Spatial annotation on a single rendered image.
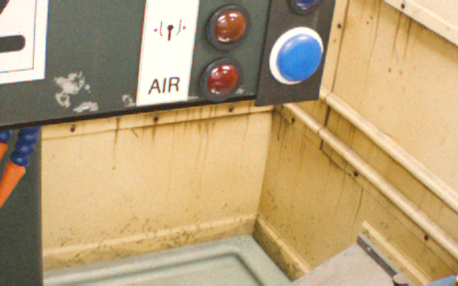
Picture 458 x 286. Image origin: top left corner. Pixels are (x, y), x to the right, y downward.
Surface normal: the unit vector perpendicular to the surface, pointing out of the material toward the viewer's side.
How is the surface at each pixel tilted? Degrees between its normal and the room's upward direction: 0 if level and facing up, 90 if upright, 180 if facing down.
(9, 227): 90
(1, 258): 90
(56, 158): 90
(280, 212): 90
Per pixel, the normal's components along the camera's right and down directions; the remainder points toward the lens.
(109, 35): 0.46, 0.48
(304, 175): -0.88, 0.12
